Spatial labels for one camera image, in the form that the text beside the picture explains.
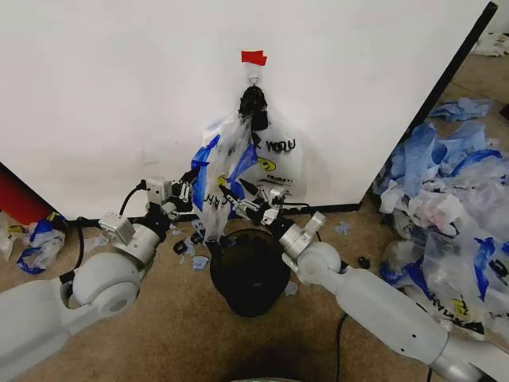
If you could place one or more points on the black round trash bin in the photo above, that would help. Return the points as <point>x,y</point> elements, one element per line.
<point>250,274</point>

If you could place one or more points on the large pile of plastic bags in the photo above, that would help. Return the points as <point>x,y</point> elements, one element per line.
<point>445,207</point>

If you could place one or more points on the clear plastic bag blue print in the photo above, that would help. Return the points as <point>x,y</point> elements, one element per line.
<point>216,171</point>

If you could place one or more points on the white plastic bags heap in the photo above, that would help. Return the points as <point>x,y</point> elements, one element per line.
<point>493,44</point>

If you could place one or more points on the crumpled blue white plastic bag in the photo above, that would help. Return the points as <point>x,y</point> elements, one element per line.
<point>37,242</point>

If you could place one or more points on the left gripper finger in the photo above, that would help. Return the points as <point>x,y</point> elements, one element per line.
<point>188,176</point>
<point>186,196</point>

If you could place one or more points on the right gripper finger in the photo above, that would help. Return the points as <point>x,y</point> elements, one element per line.
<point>238,202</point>
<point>254,188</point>

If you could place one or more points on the blue plastic scrap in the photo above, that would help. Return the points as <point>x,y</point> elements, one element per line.
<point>291,288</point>
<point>343,229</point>
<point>199,263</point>
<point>99,240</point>

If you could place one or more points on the red tape strip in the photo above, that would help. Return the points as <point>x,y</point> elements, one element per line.
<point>253,57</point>

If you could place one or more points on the small black clip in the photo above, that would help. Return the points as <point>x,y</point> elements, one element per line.
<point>364,261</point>
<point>181,247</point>

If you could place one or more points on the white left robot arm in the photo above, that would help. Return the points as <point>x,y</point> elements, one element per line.
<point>36,314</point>

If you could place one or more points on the red board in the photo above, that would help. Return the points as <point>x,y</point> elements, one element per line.
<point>20,191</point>

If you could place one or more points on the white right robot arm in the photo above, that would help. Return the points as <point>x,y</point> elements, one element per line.
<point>381,302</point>

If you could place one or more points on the metal wall hook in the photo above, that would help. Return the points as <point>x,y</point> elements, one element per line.
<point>253,77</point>

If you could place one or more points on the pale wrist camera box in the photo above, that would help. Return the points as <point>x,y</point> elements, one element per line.
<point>158,189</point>
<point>278,196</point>

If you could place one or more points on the white thank you plastic bag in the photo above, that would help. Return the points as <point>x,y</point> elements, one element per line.
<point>282,159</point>

